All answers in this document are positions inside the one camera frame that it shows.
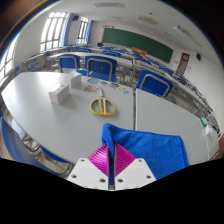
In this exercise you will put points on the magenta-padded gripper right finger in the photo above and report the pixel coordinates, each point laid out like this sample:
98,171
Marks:
131,173

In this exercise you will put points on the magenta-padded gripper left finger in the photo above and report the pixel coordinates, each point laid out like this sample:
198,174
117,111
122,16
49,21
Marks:
96,173

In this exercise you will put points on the blue towel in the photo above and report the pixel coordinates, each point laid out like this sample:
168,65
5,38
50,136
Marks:
150,150

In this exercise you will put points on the colourful printed card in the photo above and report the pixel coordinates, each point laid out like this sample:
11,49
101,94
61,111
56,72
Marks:
124,90
113,85
92,80
102,83

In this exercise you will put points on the pale pink card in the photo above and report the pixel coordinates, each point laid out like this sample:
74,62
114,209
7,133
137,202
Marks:
90,88

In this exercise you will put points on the white box with green label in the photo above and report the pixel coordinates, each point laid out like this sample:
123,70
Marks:
59,93

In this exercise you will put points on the green and white box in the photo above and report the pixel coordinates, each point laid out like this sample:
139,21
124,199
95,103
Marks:
203,121

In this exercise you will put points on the white packet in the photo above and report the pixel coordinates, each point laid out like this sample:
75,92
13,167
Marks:
209,129

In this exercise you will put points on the blue metal-framed chair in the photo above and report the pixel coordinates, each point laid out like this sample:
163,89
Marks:
69,62
155,83
100,66

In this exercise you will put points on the plain red-brown door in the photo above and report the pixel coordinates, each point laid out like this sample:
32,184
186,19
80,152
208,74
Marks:
221,146

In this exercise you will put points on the white box with yellow label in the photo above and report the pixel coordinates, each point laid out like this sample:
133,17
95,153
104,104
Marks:
74,79

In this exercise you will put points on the grey classroom desk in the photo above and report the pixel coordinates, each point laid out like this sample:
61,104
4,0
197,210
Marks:
90,58
150,65

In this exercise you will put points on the group of blue classroom chairs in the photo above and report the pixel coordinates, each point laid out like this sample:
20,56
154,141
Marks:
111,53

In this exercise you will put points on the red-brown door with window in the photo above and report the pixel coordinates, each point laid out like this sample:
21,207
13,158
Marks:
183,63

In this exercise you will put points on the orange lectern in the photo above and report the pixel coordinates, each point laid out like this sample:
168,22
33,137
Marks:
139,51

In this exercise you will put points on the green chalkboard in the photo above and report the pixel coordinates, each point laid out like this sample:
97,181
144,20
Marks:
136,41

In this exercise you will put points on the side window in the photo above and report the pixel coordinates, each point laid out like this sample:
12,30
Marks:
6,65

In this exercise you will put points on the blue curtain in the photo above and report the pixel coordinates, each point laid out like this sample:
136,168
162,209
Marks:
66,30
89,31

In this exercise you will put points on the narrow multi-pane window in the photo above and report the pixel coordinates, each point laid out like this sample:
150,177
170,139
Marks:
82,30

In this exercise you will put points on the large multi-pane window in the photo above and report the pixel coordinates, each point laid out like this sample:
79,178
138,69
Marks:
51,30

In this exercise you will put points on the ceiling projector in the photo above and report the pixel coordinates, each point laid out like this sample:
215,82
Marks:
179,29

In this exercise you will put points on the ceiling air conditioner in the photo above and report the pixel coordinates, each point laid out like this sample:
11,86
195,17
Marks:
148,20

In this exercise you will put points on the ceiling vent grille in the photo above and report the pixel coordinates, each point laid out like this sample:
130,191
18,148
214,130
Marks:
109,5

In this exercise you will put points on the black wall speaker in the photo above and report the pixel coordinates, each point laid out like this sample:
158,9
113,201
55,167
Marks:
198,57
75,17

